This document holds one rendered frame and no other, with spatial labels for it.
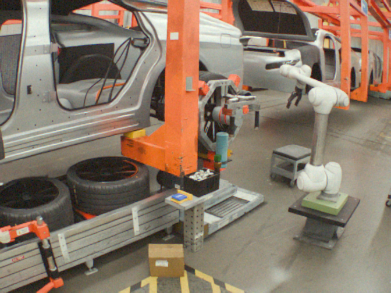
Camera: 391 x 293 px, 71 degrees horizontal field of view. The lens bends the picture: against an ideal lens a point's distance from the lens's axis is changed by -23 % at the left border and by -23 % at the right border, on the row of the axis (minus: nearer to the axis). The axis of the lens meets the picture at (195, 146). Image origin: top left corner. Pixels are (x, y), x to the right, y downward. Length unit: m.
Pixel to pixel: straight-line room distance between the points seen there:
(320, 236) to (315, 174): 0.55
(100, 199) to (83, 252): 0.44
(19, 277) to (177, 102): 1.56
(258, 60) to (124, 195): 3.51
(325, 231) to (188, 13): 1.87
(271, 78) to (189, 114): 3.04
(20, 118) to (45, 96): 0.24
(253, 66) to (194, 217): 3.40
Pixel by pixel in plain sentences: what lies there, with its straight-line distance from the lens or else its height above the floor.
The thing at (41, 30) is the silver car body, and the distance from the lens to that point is 2.24.
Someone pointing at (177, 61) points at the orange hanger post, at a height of 1.29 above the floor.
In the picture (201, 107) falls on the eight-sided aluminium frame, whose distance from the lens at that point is 2.51.
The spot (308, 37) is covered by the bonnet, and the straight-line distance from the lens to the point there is 5.98.
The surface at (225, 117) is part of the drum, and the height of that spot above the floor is 0.85.
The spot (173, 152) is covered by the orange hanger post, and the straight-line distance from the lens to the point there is 2.35.
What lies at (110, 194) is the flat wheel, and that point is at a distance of 2.30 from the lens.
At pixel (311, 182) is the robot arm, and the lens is 2.37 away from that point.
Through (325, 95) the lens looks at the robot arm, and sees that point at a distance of 2.23.
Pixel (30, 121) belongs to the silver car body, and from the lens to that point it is 2.22.
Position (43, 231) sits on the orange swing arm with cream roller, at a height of 0.48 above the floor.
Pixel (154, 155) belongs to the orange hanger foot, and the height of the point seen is 0.61.
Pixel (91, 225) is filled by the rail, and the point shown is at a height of 0.37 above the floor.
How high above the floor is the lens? 1.39
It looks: 17 degrees down
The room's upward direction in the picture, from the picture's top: 1 degrees clockwise
